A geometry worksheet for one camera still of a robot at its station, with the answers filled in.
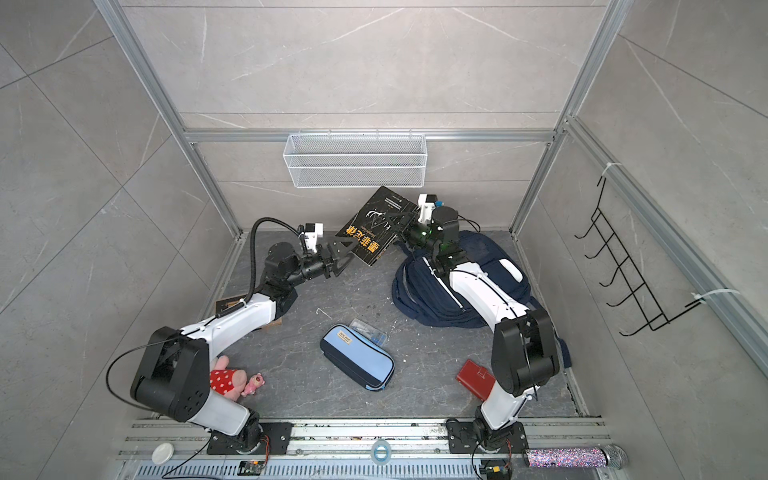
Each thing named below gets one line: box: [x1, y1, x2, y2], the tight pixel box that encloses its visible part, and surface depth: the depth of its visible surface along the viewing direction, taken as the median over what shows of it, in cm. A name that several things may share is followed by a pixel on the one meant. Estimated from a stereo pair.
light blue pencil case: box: [320, 324, 396, 391], surface depth 85 cm
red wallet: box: [456, 359, 496, 401], surface depth 84 cm
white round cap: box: [151, 442, 175, 465], surface depth 72 cm
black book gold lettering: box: [336, 186, 419, 267], surface depth 81 cm
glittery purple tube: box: [524, 444, 629, 470], surface depth 70 cm
